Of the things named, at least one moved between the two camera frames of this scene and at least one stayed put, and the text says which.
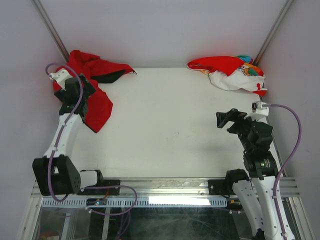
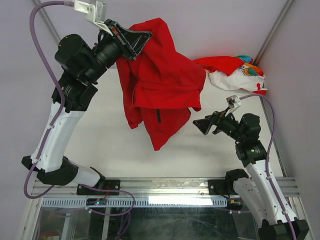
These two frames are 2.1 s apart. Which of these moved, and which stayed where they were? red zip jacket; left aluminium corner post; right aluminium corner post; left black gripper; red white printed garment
Moved: red zip jacket; left black gripper
Stayed: right aluminium corner post; red white printed garment; left aluminium corner post
